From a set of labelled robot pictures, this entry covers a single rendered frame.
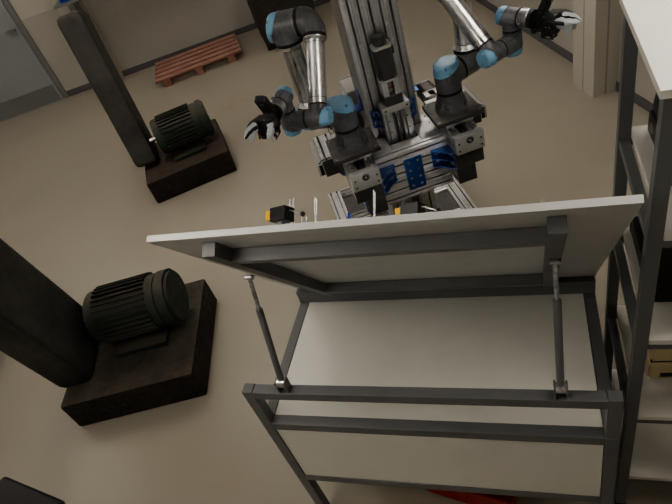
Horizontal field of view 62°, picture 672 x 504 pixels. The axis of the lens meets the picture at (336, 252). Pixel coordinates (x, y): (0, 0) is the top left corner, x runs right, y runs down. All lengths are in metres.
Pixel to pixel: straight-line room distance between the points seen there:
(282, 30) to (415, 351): 1.37
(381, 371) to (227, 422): 1.36
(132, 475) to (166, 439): 0.24
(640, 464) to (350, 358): 1.17
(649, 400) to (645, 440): 0.43
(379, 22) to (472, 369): 1.51
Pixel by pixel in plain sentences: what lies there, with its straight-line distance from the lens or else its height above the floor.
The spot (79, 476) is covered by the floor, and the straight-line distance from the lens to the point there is 3.61.
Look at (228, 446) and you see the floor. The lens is 3.19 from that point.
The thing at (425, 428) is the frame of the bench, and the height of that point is 0.80.
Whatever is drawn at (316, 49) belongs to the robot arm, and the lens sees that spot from 2.34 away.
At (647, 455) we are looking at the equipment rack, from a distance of 2.56.
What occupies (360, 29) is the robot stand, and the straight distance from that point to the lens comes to 2.62.
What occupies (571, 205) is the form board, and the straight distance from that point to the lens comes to 1.25.
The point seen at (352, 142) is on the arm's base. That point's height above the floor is 1.20.
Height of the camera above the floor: 2.48
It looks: 40 degrees down
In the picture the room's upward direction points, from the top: 20 degrees counter-clockwise
